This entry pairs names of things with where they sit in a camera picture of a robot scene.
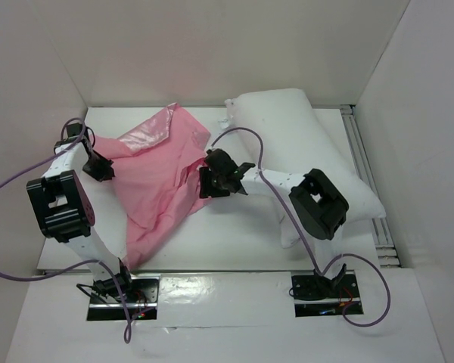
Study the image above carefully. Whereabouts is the white pillow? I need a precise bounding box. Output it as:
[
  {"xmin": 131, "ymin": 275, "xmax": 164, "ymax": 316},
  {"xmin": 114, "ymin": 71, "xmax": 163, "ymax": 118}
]
[{"xmin": 225, "ymin": 88, "xmax": 386, "ymax": 249}]

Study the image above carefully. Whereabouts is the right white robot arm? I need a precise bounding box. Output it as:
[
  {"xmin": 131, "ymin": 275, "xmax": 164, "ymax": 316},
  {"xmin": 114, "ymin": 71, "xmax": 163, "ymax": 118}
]
[{"xmin": 200, "ymin": 148, "xmax": 349, "ymax": 301}]

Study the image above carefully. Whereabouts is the aluminium frame rail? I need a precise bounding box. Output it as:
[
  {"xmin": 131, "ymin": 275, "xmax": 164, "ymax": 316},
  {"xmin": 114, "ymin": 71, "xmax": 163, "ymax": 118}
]
[{"xmin": 340, "ymin": 105, "xmax": 403, "ymax": 268}]

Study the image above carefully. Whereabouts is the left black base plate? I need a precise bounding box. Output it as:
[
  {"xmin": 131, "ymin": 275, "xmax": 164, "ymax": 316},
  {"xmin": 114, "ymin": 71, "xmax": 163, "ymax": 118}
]
[{"xmin": 82, "ymin": 275, "xmax": 160, "ymax": 321}]

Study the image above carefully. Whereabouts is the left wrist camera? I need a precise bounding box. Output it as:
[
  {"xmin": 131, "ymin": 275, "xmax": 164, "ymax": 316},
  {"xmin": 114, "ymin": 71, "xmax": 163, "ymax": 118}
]
[{"xmin": 66, "ymin": 123, "xmax": 83, "ymax": 138}]

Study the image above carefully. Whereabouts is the pink satin pillowcase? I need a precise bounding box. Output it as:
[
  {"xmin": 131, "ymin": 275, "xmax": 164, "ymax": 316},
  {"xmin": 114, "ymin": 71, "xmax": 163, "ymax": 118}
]
[{"xmin": 95, "ymin": 104, "xmax": 210, "ymax": 269}]

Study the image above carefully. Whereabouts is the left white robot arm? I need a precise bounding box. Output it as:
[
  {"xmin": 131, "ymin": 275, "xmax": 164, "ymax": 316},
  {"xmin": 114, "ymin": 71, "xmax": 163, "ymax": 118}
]
[{"xmin": 26, "ymin": 137, "xmax": 134, "ymax": 302}]

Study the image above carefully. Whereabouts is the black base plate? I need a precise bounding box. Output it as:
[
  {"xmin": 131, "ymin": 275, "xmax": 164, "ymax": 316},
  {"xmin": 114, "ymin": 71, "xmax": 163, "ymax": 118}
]
[
  {"xmin": 82, "ymin": 275, "xmax": 160, "ymax": 321},
  {"xmin": 288, "ymin": 271, "xmax": 364, "ymax": 318}
]

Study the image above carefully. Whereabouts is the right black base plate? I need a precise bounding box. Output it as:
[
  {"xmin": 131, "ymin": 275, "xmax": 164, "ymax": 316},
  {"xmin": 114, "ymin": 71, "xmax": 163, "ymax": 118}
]
[{"xmin": 288, "ymin": 271, "xmax": 364, "ymax": 318}]

